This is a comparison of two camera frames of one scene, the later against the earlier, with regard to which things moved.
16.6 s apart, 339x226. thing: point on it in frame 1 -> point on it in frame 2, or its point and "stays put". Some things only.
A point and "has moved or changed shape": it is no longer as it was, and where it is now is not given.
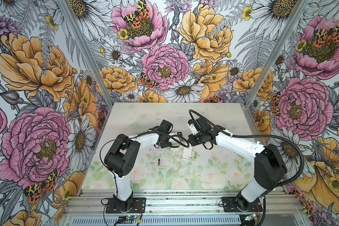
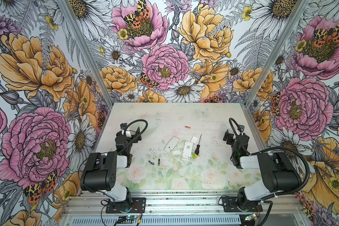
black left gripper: [167, 144] -> [135, 136]
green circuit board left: [131, 217] stays put
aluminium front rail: [82, 202] stays put
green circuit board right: [250, 217] stays put
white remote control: [186, 153] stays put
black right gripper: [193, 142] -> [230, 137]
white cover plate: [177, 140] has moved or changed shape
